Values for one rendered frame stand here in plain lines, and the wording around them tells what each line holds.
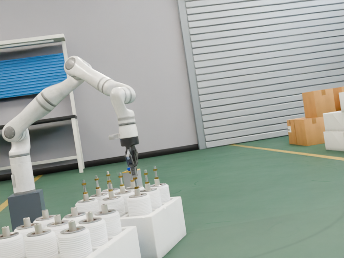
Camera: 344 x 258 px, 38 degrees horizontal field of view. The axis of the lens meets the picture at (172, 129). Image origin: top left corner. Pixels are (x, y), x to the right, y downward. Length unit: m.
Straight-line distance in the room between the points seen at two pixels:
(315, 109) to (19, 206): 4.08
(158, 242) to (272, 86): 5.86
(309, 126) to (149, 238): 3.98
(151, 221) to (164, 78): 5.54
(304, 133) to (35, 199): 3.94
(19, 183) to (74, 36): 5.21
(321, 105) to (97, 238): 4.45
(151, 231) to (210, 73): 5.60
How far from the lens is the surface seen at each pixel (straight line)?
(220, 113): 7.40
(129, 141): 1.96
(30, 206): 2.32
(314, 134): 5.74
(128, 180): 2.44
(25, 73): 7.25
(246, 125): 7.50
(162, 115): 7.33
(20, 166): 2.33
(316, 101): 5.75
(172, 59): 7.42
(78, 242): 1.51
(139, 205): 1.98
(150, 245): 1.97
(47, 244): 1.58
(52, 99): 2.24
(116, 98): 1.96
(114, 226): 1.73
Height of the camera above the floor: 0.55
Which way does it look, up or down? 1 degrees down
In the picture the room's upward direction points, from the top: 8 degrees counter-clockwise
